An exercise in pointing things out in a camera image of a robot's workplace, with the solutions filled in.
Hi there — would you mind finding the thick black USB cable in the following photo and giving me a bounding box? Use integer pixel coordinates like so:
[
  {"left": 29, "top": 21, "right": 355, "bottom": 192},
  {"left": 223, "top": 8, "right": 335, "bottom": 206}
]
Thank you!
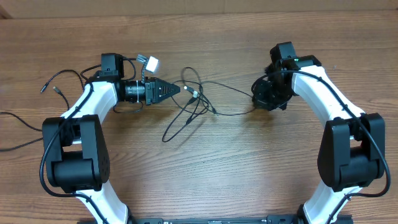
[{"left": 161, "top": 67, "right": 259, "bottom": 143}]

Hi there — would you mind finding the thin black USB cable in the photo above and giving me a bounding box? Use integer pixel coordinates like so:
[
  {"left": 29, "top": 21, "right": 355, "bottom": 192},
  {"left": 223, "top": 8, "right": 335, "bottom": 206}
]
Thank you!
[{"left": 0, "top": 69, "right": 86, "bottom": 153}]

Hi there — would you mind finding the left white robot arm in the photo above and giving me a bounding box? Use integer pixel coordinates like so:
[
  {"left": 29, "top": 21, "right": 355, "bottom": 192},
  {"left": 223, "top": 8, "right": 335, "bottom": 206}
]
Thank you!
[{"left": 39, "top": 53, "right": 180, "bottom": 223}]

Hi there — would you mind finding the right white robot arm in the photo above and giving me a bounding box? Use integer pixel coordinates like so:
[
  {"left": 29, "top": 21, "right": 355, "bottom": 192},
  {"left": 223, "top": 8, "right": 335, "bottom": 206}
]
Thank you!
[{"left": 251, "top": 42, "right": 391, "bottom": 223}]

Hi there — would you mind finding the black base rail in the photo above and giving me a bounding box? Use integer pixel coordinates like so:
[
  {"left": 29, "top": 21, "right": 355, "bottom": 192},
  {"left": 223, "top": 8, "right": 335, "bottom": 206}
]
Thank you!
[{"left": 77, "top": 213, "right": 353, "bottom": 224}]

